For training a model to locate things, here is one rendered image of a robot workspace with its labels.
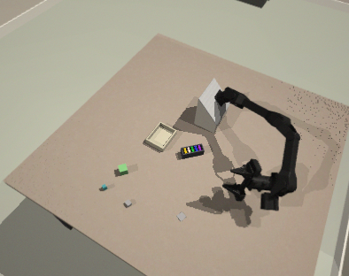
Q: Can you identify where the green cube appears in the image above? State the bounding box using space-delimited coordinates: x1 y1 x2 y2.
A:
118 164 128 176

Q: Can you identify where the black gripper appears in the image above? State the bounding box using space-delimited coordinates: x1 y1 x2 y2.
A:
222 159 267 201

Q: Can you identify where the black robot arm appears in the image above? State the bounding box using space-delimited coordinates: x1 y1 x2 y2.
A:
214 87 300 211

